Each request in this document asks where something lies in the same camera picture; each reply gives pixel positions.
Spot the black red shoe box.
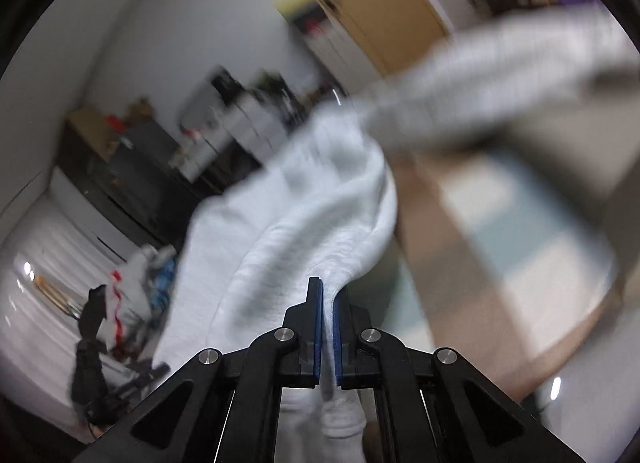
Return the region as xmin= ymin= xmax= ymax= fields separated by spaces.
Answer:
xmin=295 ymin=13 xmax=333 ymax=38

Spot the dark grey fridge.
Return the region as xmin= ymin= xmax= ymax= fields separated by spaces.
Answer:
xmin=107 ymin=120 xmax=206 ymax=224

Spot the white curtain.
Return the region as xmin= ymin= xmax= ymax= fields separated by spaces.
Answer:
xmin=0 ymin=193 xmax=126 ymax=394

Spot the blue plaid cloth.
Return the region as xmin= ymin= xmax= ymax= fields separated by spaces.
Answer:
xmin=150 ymin=253 xmax=177 ymax=316

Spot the light grey sweatshirt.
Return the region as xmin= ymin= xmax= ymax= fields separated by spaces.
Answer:
xmin=150 ymin=7 xmax=640 ymax=463

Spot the black refrigerator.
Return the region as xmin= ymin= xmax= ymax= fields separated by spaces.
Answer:
xmin=55 ymin=133 xmax=166 ymax=249

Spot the black jacket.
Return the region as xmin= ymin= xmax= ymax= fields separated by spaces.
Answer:
xmin=70 ymin=285 xmax=115 ymax=409

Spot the checkered blanket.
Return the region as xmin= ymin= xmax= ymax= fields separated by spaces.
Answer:
xmin=395 ymin=143 xmax=626 ymax=394

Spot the yellow shoe box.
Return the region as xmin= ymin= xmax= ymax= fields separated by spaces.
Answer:
xmin=276 ymin=0 xmax=312 ymax=19

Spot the white drawer desk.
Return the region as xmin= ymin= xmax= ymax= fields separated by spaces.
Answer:
xmin=170 ymin=88 xmax=266 ymax=184

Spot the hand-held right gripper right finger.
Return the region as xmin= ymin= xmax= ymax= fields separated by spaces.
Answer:
xmin=332 ymin=288 xmax=586 ymax=463

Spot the pile of clothes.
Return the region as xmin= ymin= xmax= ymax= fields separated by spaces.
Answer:
xmin=107 ymin=248 xmax=173 ymax=339

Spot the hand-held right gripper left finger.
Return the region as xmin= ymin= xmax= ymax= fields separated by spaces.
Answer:
xmin=74 ymin=277 xmax=325 ymax=463

